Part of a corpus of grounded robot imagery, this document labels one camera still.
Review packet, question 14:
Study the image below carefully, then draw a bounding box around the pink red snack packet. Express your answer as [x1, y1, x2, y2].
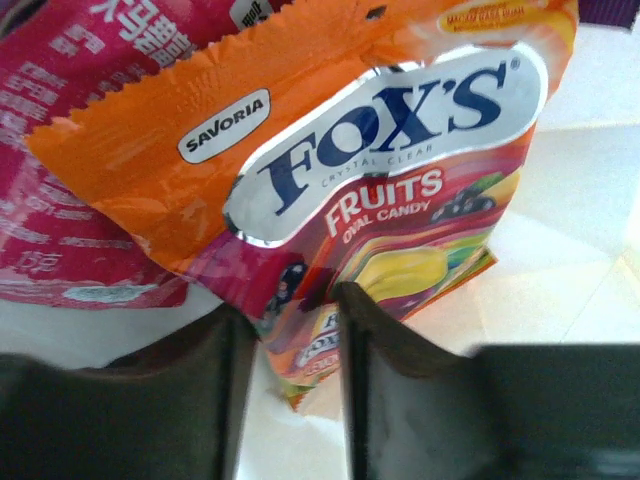
[0, 0, 291, 311]

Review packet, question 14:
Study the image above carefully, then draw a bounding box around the blue checkered paper bag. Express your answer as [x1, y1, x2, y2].
[1, 13, 639, 479]

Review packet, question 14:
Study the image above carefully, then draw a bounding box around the orange Fox's fruits candy bag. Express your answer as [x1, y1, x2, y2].
[27, 1, 579, 406]

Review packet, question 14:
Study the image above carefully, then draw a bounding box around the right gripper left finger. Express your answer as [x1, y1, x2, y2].
[1, 304, 256, 479]

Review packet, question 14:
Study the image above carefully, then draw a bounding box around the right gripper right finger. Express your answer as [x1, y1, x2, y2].
[335, 282, 639, 479]

